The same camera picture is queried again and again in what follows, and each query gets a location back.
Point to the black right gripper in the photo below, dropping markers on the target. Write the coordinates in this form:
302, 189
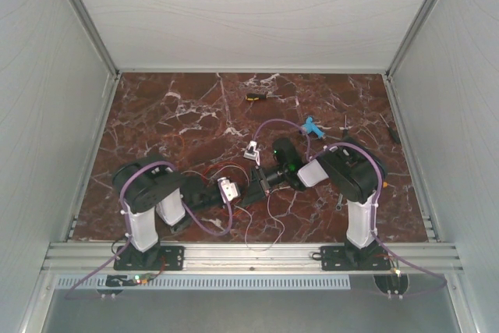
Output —
256, 190

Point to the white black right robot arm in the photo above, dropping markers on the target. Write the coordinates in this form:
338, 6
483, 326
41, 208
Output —
346, 155

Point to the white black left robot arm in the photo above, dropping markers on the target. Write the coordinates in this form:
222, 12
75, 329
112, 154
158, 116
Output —
150, 188

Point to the silver combination wrench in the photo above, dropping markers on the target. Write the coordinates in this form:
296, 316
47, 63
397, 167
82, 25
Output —
339, 203

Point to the blue plastic tool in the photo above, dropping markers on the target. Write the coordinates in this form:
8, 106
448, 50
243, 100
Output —
310, 128

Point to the yellow black screwdriver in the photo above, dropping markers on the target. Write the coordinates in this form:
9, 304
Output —
260, 97

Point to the black precision screwdriver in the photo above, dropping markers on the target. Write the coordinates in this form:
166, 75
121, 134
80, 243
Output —
392, 132

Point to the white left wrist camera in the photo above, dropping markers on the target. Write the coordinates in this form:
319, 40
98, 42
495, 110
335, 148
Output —
229, 190

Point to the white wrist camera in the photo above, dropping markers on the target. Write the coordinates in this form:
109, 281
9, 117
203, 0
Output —
229, 190
252, 153

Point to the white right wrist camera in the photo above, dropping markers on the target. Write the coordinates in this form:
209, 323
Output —
252, 153

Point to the black handled small screwdriver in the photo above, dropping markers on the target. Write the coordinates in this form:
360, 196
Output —
345, 127

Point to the aluminium front rail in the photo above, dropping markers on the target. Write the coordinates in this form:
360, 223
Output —
237, 259

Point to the grey slotted cable duct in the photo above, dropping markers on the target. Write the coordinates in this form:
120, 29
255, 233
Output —
208, 282

